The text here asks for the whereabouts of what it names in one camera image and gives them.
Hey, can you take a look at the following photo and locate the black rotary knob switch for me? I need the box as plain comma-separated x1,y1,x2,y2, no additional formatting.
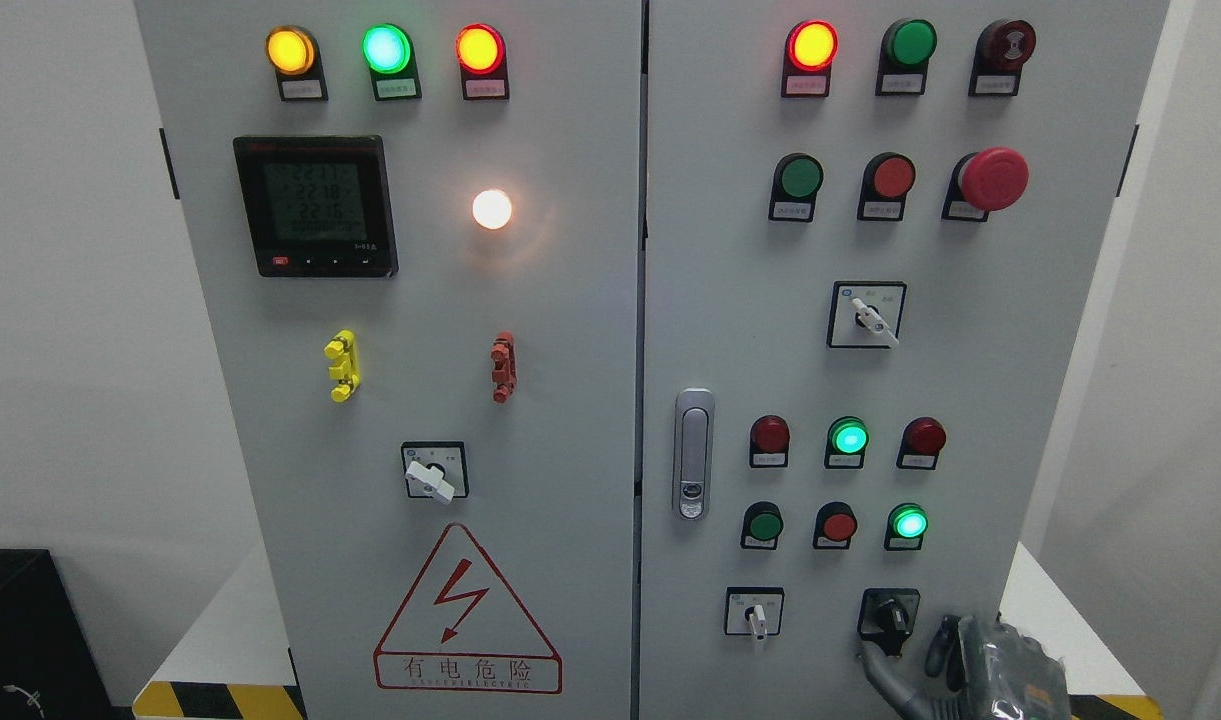
857,588,921,657

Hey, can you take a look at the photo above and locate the red terminal connector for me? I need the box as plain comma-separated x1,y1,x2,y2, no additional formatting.
490,331,518,404

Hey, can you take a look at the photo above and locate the dark red indicator left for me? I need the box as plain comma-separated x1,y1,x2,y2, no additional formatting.
750,415,790,467

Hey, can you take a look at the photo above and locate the dark red indicator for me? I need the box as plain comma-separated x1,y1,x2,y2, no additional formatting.
750,415,790,467
895,416,947,470

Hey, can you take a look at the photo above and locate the white glowing indicator light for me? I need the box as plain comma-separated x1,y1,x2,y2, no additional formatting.
470,188,514,231

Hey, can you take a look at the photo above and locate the green push button lower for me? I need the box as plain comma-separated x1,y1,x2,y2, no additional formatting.
741,502,784,550

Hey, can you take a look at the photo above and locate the green push button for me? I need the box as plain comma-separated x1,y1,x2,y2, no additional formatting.
875,18,938,96
741,502,784,550

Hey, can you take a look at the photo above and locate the grey left cabinet door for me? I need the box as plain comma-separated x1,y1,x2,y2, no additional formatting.
136,1,643,719

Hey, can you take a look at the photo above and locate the grey cabinet door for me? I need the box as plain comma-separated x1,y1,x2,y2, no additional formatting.
639,1,1168,719
136,1,643,719

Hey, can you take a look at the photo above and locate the green lit indicator middle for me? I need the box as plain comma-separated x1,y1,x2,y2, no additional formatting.
824,416,869,469

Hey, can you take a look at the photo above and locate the green lit indicator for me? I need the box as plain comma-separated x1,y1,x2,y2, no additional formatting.
824,416,869,469
883,502,927,552

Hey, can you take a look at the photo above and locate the green push button second row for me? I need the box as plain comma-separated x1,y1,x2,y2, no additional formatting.
767,153,824,223

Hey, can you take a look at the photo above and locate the yellow terminal connector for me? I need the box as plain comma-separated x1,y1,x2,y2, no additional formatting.
324,329,360,404

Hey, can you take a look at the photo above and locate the red push button lower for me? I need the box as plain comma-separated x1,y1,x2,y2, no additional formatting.
814,502,858,550

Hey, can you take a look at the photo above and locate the grey right cabinet door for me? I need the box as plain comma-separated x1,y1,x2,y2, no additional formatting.
639,1,1168,719

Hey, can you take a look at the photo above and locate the red electrical warning sticker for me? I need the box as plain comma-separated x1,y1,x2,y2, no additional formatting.
372,524,563,694

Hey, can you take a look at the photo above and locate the dark red indicator right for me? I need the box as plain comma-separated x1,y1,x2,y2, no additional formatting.
895,416,947,470

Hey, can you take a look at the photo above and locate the black digital power meter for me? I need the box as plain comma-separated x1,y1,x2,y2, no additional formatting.
232,135,399,278

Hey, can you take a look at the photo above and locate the red push button second row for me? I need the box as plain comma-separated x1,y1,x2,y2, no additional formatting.
856,153,916,222

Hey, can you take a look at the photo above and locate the red-orange indicator light left door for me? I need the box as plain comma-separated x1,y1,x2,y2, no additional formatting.
455,23,510,101

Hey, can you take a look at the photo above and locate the green lit indicator lower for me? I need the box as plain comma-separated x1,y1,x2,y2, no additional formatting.
883,502,927,552

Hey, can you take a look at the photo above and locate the red lit indicator right door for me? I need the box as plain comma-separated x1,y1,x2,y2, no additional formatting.
780,20,838,99

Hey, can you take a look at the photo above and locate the green indicator light top left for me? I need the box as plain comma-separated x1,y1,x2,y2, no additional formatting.
360,23,422,103

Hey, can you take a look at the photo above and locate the red emergency stop button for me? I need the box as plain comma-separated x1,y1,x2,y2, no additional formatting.
941,146,1031,223

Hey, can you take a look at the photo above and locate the green push button top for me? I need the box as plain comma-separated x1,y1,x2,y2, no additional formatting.
875,18,938,96

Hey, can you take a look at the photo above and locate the yellow indicator light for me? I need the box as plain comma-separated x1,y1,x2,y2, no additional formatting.
264,26,328,103

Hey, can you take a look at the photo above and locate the dark red buzzer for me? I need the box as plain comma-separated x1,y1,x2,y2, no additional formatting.
968,20,1038,96

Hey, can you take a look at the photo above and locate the black box lower left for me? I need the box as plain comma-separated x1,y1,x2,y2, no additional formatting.
0,550,115,719

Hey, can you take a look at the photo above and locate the silver door handle lock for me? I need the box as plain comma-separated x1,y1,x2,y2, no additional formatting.
672,387,716,520

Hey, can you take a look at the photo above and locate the white selector switch left door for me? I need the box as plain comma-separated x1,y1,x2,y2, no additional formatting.
400,441,470,506

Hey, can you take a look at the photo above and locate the white selector switch upper right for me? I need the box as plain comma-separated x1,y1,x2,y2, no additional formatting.
828,281,908,348

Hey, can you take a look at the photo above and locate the white selector switch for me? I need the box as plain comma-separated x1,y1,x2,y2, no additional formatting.
723,585,788,644
828,281,908,348

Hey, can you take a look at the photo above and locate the white selector switch lower right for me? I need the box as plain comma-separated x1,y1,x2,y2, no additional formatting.
723,585,788,644

